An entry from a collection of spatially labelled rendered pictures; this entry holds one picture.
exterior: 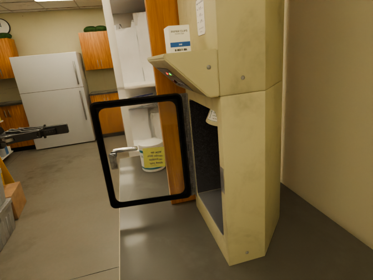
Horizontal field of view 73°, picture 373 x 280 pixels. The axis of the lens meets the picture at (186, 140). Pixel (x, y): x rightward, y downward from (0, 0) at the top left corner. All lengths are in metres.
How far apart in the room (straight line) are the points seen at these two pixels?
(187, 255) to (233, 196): 0.26
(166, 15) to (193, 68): 0.40
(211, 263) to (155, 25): 0.75
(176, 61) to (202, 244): 0.57
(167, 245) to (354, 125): 0.67
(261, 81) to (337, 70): 0.36
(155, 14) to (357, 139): 0.72
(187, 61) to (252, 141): 0.24
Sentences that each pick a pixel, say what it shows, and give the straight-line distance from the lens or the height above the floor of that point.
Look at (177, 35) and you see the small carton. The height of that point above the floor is 1.55.
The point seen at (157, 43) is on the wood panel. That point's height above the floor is 1.55.
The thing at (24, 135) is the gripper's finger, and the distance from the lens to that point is 0.93.
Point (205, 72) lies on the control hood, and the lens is 0.55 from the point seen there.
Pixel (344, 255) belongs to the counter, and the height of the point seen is 0.94.
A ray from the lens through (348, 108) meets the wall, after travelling 0.89.
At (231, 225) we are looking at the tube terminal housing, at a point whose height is 1.07.
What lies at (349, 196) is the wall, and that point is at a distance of 0.96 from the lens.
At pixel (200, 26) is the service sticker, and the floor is 1.56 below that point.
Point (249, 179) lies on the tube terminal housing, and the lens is 0.66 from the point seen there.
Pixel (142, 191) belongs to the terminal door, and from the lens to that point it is 0.97.
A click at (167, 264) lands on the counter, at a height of 0.94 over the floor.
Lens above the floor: 1.50
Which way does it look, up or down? 18 degrees down
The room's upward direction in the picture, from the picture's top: 6 degrees counter-clockwise
